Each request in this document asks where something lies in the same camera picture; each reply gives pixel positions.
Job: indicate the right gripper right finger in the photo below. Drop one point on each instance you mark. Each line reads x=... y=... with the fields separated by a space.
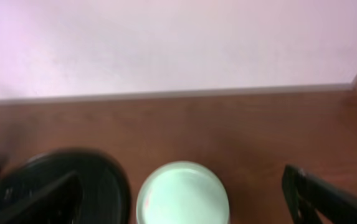
x=307 y=195

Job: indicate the round black serving tray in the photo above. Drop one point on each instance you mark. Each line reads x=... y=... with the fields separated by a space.
x=106 y=194

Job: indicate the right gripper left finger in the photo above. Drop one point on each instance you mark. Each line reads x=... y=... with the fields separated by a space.
x=57 y=202

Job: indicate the pale green plate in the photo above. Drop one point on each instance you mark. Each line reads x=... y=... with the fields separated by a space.
x=182 y=192

